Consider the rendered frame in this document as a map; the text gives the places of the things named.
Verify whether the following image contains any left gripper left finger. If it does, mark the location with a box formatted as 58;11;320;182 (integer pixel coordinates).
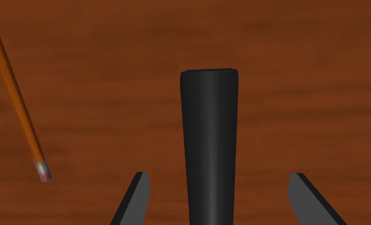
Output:
110;171;151;225

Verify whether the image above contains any black cylinder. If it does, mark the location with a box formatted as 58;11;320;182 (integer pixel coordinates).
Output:
179;68;239;225

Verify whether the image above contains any brown wooden table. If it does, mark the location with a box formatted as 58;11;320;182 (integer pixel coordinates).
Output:
0;0;371;225

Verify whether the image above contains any orange pencil with eraser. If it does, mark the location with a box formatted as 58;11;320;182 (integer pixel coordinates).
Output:
0;3;53;183

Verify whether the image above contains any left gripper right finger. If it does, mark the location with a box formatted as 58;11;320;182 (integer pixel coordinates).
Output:
286;172;348;225

